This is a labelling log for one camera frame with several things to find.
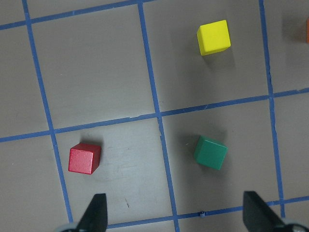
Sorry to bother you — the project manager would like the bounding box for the red wooden block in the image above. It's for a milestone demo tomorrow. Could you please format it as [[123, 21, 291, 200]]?
[[68, 143, 101, 175]]

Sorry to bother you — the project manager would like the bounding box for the yellow wooden block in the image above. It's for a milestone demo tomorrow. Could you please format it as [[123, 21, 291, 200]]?
[[197, 20, 231, 56]]

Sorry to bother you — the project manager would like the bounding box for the green wooden block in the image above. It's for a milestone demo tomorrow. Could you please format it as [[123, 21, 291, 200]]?
[[194, 135, 228, 170]]

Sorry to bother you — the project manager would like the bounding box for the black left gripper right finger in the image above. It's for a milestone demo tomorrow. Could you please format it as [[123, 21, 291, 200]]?
[[243, 191, 293, 232]]

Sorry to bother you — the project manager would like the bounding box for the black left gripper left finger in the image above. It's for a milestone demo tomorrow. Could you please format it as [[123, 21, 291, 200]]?
[[75, 193, 107, 232]]

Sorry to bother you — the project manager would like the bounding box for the orange wooden block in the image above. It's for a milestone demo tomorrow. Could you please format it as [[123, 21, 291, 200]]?
[[306, 19, 309, 44]]

